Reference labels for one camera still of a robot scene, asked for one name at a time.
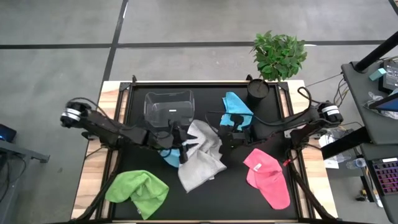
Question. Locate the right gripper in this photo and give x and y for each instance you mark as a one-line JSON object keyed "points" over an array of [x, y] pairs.
{"points": [[236, 138]]}

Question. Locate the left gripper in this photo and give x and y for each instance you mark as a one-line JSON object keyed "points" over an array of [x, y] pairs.
{"points": [[160, 140]]}

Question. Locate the light blue microfiber towel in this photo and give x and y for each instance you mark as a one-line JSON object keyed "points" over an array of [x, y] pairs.
{"points": [[172, 158]]}

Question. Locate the grey microfiber towel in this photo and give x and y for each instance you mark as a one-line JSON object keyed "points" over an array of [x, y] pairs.
{"points": [[202, 161]]}

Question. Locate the turquoise microfiber towel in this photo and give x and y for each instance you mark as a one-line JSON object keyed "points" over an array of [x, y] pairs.
{"points": [[234, 104]]}

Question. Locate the pink microfiber towel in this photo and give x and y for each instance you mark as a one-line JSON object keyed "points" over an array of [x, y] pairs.
{"points": [[269, 180]]}

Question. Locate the clear plastic bin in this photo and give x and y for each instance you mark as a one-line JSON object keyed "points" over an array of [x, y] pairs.
{"points": [[161, 104]]}

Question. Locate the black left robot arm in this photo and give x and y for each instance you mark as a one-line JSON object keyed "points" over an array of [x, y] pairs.
{"points": [[102, 126]]}

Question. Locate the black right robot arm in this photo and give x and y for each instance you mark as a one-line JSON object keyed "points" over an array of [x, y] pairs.
{"points": [[298, 116]]}

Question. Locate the green microfiber towel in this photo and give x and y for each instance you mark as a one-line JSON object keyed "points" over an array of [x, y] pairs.
{"points": [[140, 189]]}

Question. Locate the small red clip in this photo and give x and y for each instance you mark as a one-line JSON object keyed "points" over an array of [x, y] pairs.
{"points": [[286, 162]]}

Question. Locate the white paper sheet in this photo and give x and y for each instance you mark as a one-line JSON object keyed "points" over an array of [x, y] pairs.
{"points": [[329, 163]]}

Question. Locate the green leafy plant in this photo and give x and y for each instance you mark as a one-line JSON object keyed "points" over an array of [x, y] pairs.
{"points": [[278, 56]]}

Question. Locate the clear plastic water bottle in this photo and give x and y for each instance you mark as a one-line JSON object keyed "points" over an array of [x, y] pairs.
{"points": [[357, 163]]}

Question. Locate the grey side desk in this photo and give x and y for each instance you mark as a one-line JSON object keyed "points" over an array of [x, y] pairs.
{"points": [[357, 93]]}

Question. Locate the clear plastic bag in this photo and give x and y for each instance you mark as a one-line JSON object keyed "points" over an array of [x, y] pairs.
{"points": [[373, 98]]}

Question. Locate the backlit computer keyboard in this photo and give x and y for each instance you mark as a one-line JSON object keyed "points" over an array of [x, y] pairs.
{"points": [[387, 177]]}

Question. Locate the grey metal desk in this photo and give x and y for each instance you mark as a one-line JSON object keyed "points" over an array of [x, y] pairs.
{"points": [[18, 151]]}

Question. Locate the dark tablet screen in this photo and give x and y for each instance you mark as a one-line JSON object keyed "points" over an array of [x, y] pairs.
{"points": [[388, 104]]}

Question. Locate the small teal box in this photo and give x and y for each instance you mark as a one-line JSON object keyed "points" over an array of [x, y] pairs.
{"points": [[377, 74]]}

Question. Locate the black pole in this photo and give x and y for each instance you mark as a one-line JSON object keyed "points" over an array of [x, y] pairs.
{"points": [[376, 53]]}

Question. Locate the black electronic device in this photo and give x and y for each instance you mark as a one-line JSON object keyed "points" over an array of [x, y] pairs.
{"points": [[390, 77]]}

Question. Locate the blue lit device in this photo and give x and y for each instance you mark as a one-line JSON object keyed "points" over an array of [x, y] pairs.
{"points": [[6, 133]]}

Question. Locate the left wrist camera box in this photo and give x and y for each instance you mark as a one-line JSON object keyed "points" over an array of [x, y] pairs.
{"points": [[178, 129]]}

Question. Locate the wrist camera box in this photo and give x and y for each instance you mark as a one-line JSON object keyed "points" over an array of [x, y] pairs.
{"points": [[178, 129], [237, 122]]}

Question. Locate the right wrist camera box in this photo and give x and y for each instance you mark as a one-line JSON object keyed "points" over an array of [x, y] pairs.
{"points": [[237, 122]]}

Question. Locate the black metal table frame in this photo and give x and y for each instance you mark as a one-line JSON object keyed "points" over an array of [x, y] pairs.
{"points": [[283, 86]]}

